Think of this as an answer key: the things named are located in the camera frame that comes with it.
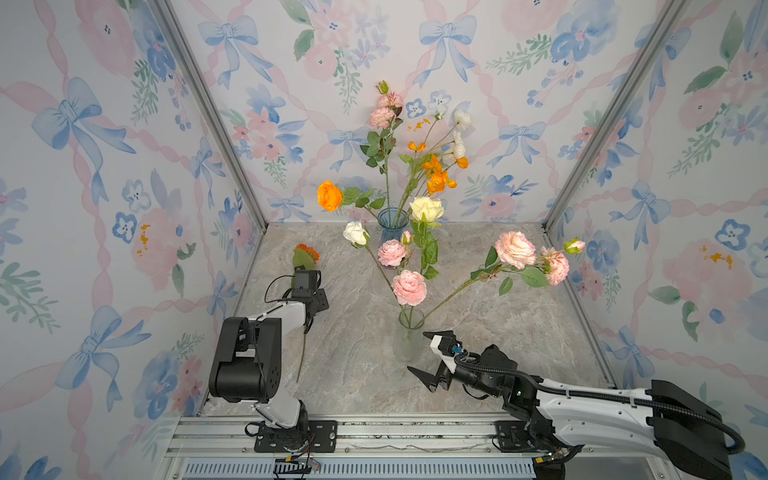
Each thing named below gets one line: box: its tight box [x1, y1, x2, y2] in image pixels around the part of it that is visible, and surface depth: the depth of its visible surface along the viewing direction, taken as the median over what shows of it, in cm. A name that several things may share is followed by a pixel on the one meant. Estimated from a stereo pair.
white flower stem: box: [420, 110, 471, 199], surface depth 88 cm
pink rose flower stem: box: [360, 80, 403, 217], surface depth 86 cm
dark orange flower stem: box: [296, 329, 307, 383], surface depth 88 cm
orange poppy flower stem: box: [397, 142, 458, 223], surface depth 83 cm
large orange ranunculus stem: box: [317, 180, 386, 223], surface depth 74 cm
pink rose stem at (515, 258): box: [415, 231, 586, 329], surface depth 57 cm
